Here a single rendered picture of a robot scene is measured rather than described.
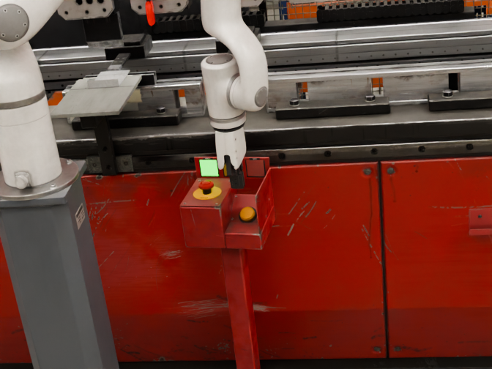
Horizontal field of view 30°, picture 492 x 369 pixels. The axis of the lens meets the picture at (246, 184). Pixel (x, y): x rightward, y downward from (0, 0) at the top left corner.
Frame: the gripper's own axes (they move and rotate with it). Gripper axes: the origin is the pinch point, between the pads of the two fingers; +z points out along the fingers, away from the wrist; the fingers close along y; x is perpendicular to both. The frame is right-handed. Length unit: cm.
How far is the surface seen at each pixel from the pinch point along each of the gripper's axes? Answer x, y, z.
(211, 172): -10.9, -12.8, 5.6
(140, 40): -41, -55, -14
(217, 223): -5.7, 2.9, 10.9
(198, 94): -18.3, -33.3, -6.8
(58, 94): -145, -188, 67
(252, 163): 0.4, -13.0, 3.0
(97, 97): -39.9, -17.1, -14.3
